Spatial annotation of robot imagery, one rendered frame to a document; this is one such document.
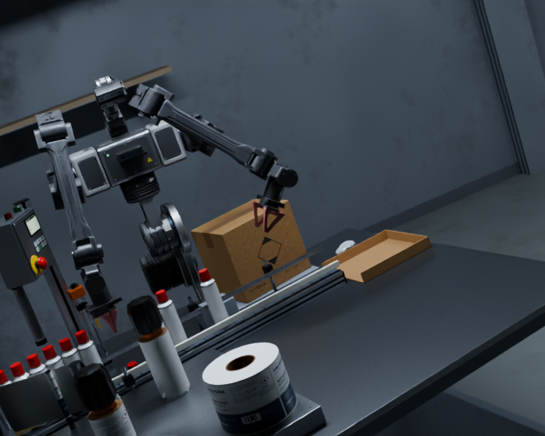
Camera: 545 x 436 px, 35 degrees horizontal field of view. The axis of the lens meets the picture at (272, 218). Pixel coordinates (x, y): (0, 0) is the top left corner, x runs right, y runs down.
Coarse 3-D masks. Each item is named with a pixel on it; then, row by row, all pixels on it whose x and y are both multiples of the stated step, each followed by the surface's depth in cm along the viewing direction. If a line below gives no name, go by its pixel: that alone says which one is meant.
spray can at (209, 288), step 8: (200, 272) 279; (208, 272) 280; (208, 280) 280; (208, 288) 279; (216, 288) 281; (208, 296) 280; (216, 296) 281; (208, 304) 281; (216, 304) 281; (216, 312) 282; (224, 312) 283; (216, 320) 283; (224, 328) 283
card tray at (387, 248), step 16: (368, 240) 323; (384, 240) 327; (400, 240) 321; (416, 240) 311; (336, 256) 317; (352, 256) 321; (368, 256) 316; (384, 256) 311; (400, 256) 299; (352, 272) 306; (368, 272) 294
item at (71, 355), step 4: (60, 340) 262; (64, 340) 260; (68, 340) 261; (60, 344) 260; (64, 344) 260; (68, 344) 260; (64, 348) 260; (68, 348) 260; (72, 348) 261; (64, 352) 261; (68, 352) 260; (72, 352) 260; (76, 352) 261; (64, 356) 260; (68, 356) 260; (72, 356) 260; (76, 356) 261; (64, 360) 261; (68, 360) 260; (72, 360) 260; (80, 360) 262
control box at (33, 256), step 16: (32, 208) 265; (0, 224) 253; (16, 224) 253; (0, 240) 252; (16, 240) 252; (32, 240) 259; (0, 256) 254; (16, 256) 253; (32, 256) 256; (48, 256) 266; (0, 272) 255; (16, 272) 255; (32, 272) 255
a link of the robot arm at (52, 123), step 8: (56, 112) 264; (40, 120) 260; (48, 120) 259; (56, 120) 259; (40, 128) 256; (48, 128) 256; (56, 128) 256; (64, 128) 257; (48, 136) 256; (56, 136) 256; (64, 136) 257; (56, 176) 280; (56, 184) 284; (80, 184) 288; (56, 192) 286; (80, 192) 290; (56, 200) 288; (80, 200) 291; (56, 208) 290
